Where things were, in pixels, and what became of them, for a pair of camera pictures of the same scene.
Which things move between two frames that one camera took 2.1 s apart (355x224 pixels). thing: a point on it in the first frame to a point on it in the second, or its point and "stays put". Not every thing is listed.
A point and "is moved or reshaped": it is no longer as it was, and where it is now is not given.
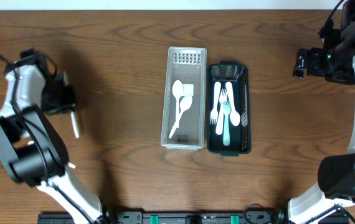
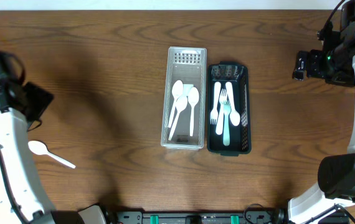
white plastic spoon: [235, 118] stays put
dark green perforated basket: [238, 75] stays put
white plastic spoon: [177, 89] is moved or reshaped
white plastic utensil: [213, 113] stays put
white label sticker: [188, 89] stays put
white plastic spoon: [75, 126] to [193, 98]
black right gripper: [319, 55] stays put
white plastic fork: [227, 108] stays put
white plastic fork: [219, 125] stays put
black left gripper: [60, 101] to [40, 101]
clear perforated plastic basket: [188, 65] stays put
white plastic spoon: [185, 103] is moved or reshaped
